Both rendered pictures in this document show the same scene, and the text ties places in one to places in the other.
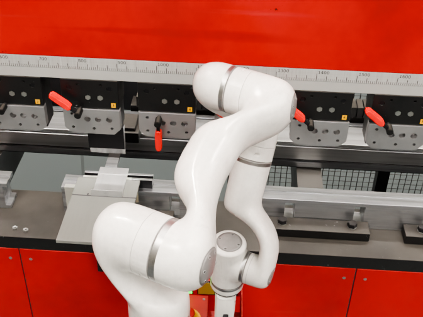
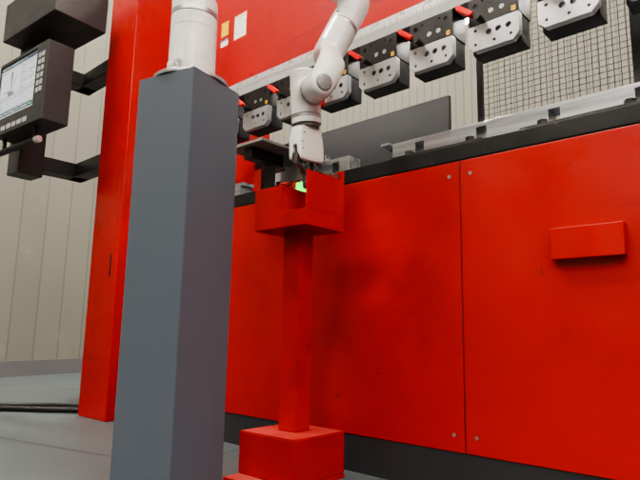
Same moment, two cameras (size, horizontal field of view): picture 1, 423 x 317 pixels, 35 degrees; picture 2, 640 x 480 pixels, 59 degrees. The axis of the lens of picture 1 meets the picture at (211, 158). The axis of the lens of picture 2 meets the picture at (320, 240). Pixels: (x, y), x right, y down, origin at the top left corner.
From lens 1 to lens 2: 213 cm
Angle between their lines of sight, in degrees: 59
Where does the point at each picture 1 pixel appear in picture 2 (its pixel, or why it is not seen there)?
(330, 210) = (453, 138)
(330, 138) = (440, 55)
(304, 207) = (431, 142)
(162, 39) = not seen: hidden behind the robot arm
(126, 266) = not seen: outside the picture
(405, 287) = (515, 174)
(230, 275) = (295, 90)
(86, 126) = (287, 110)
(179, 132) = (337, 93)
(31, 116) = (261, 114)
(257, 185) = (333, 29)
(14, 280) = not seen: hidden behind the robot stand
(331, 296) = (441, 209)
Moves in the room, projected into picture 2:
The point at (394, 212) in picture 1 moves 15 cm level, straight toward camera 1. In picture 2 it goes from (516, 122) to (475, 110)
